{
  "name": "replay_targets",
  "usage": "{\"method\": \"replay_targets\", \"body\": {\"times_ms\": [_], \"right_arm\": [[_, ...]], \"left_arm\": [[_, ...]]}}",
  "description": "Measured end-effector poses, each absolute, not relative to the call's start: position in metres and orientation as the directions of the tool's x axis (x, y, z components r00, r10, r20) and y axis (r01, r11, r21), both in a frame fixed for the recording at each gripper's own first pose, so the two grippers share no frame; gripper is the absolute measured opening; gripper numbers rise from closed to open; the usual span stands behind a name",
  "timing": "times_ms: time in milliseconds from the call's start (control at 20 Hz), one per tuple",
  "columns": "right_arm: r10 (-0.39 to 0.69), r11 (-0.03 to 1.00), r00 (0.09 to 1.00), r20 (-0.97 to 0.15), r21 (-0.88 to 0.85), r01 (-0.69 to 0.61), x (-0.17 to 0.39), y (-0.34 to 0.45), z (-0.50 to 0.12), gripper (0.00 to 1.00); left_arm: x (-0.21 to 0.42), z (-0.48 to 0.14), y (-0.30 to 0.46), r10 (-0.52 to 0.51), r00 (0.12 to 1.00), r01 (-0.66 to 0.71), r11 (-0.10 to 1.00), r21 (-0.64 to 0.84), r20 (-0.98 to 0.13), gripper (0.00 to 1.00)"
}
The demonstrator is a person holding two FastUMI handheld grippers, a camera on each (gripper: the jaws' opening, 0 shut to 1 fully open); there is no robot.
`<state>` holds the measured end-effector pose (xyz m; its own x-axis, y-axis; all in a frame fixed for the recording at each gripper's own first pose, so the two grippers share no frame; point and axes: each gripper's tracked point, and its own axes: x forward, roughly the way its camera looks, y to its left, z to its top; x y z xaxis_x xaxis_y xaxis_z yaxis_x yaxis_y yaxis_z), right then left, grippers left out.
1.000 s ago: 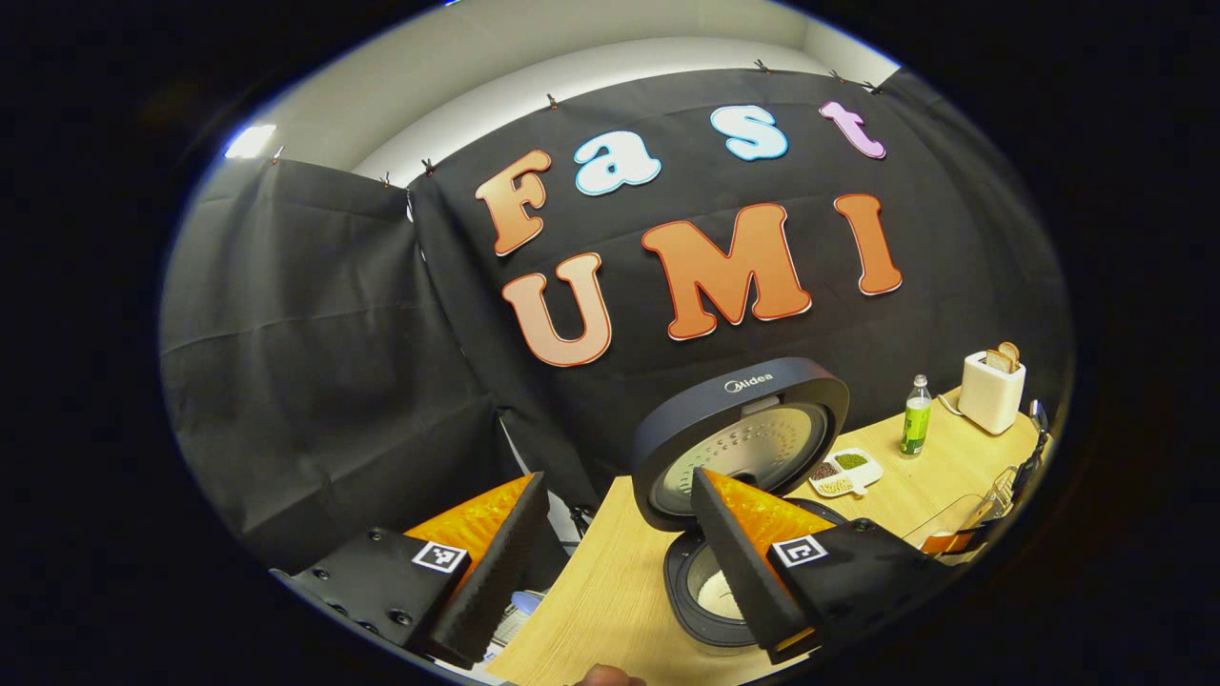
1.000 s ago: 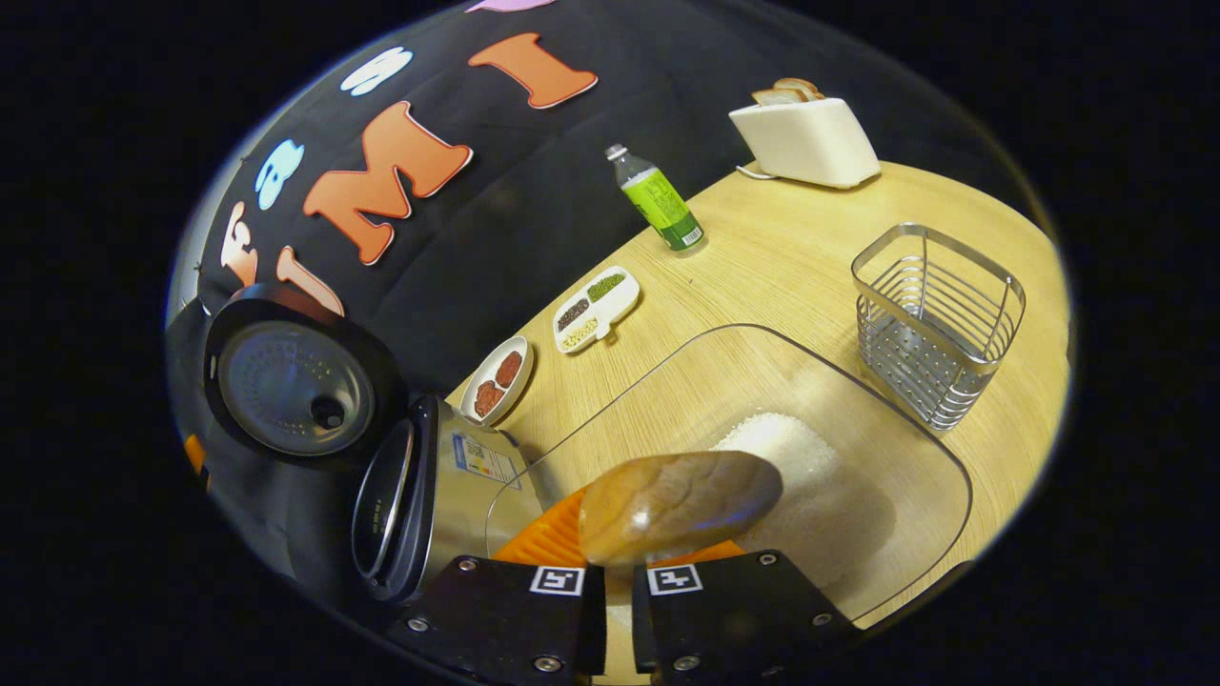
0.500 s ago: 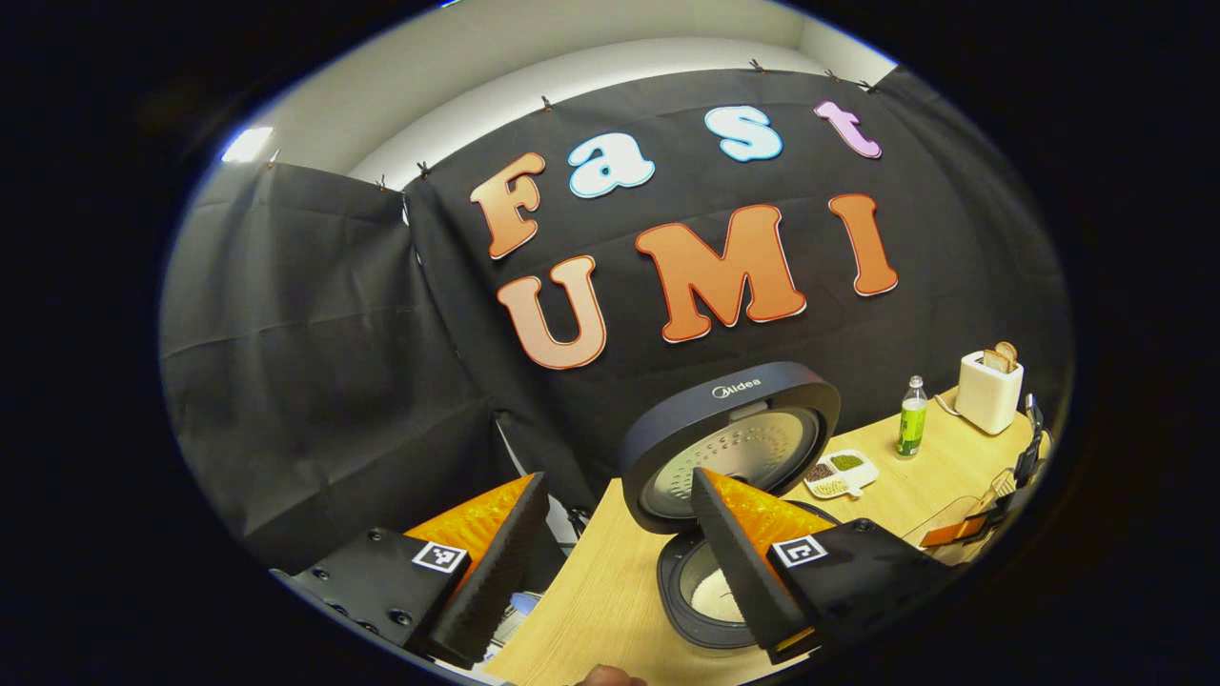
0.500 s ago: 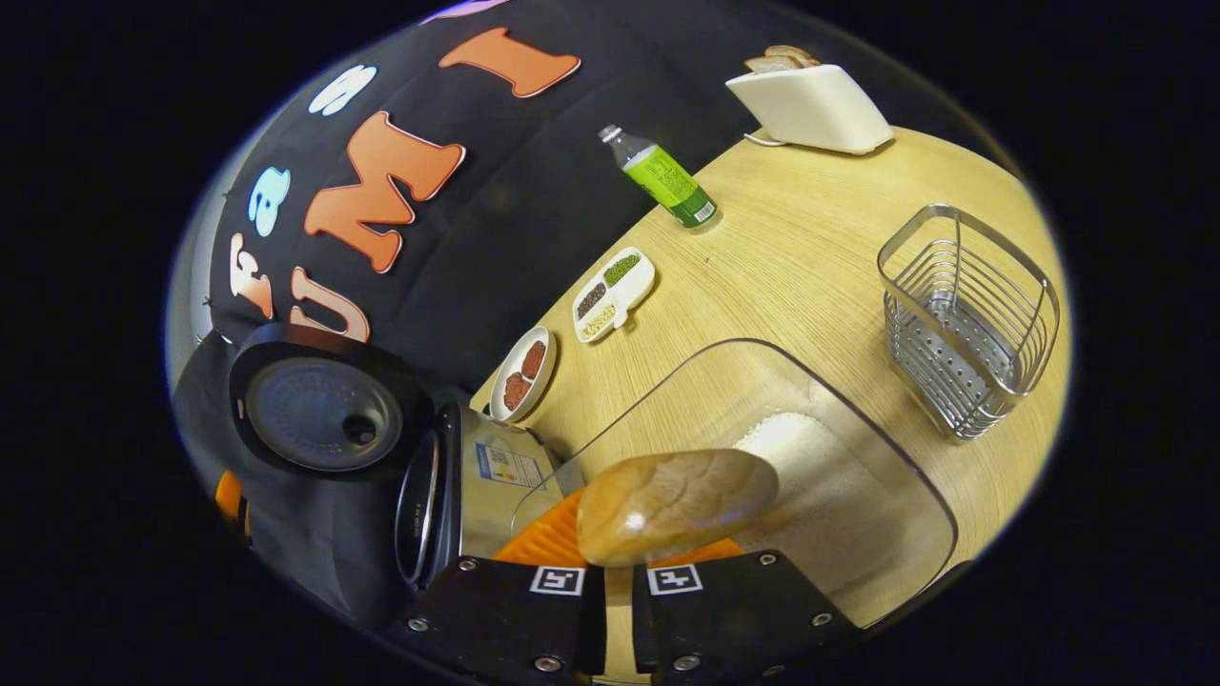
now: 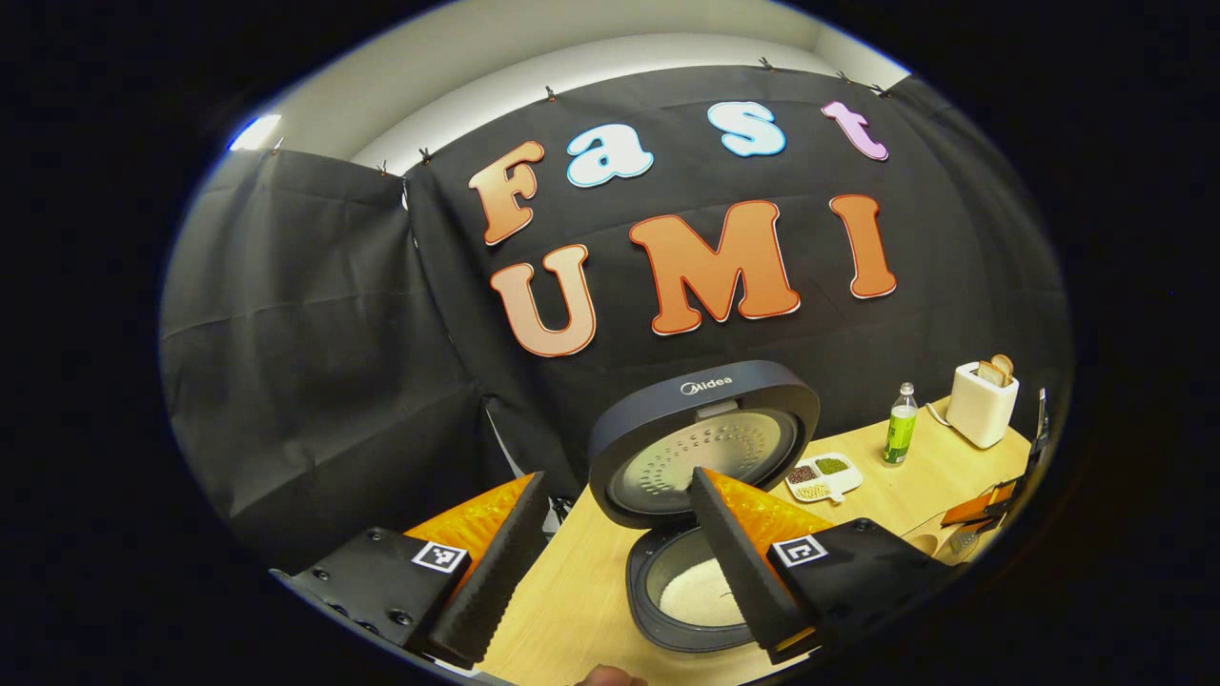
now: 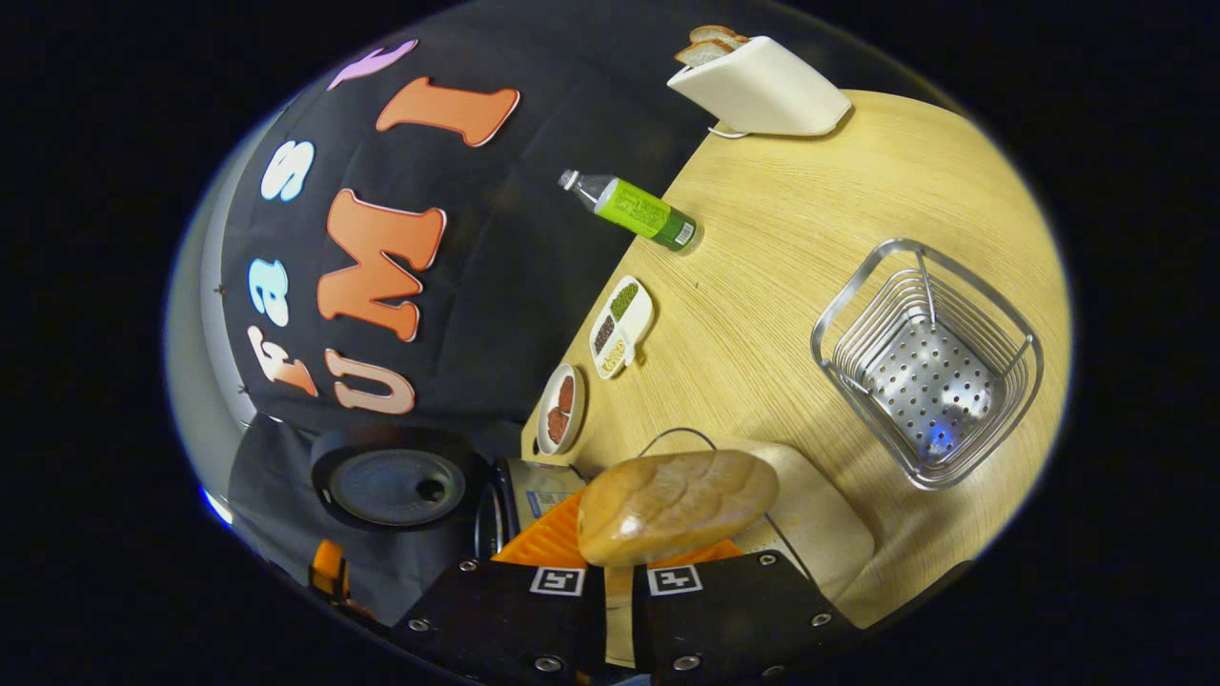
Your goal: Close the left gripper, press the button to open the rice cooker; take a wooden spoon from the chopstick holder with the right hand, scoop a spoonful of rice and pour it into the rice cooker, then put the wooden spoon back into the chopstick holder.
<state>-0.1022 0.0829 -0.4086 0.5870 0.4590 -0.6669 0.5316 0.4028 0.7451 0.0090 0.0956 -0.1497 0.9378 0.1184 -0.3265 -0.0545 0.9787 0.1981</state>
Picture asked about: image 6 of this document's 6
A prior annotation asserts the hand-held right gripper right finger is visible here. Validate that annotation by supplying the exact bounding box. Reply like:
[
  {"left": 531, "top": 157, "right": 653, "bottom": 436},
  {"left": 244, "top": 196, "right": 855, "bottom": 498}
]
[{"left": 629, "top": 538, "right": 845, "bottom": 680}]

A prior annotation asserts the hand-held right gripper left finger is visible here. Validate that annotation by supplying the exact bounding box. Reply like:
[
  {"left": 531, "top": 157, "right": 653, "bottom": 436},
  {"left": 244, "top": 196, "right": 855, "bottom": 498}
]
[{"left": 396, "top": 488, "right": 611, "bottom": 683}]

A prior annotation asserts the dark grey rice cooker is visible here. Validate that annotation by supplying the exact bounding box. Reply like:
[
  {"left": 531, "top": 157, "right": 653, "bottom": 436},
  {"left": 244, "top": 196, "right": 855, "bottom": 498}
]
[{"left": 311, "top": 427, "right": 588, "bottom": 563}]

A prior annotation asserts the clear rice container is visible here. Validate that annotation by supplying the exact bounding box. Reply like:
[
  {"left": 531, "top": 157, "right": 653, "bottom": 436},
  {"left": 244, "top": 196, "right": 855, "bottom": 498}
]
[{"left": 637, "top": 428, "right": 876, "bottom": 604}]

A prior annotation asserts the wooden spoon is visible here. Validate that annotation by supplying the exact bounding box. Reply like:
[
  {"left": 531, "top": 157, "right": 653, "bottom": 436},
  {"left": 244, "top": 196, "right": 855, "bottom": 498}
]
[{"left": 577, "top": 450, "right": 781, "bottom": 668}]

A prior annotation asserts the metal wire chopstick holder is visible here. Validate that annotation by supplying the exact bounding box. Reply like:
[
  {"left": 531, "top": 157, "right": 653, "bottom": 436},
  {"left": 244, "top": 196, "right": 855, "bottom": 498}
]
[{"left": 810, "top": 238, "right": 1045, "bottom": 491}]

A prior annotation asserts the round white plate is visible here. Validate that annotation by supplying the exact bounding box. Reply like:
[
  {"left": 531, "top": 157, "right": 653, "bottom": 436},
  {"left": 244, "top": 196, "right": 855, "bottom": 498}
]
[{"left": 537, "top": 363, "right": 587, "bottom": 455}]

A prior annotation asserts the white divided dish of beans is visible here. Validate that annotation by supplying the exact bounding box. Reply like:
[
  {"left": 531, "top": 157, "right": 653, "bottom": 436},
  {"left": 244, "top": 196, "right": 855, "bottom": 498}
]
[{"left": 589, "top": 276, "right": 656, "bottom": 380}]

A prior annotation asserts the black backdrop cloth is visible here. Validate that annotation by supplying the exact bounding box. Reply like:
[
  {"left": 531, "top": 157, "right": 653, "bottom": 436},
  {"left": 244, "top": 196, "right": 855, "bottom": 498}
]
[{"left": 217, "top": 0, "right": 730, "bottom": 620}]

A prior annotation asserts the green label drink bottle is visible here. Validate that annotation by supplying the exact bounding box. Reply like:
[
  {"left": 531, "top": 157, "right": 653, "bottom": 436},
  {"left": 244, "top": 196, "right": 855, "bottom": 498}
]
[{"left": 559, "top": 170, "right": 698, "bottom": 252}]

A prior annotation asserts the white toaster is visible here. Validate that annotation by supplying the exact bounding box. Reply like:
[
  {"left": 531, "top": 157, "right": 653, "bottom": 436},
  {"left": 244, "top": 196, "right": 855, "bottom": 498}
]
[{"left": 667, "top": 36, "right": 852, "bottom": 137}]

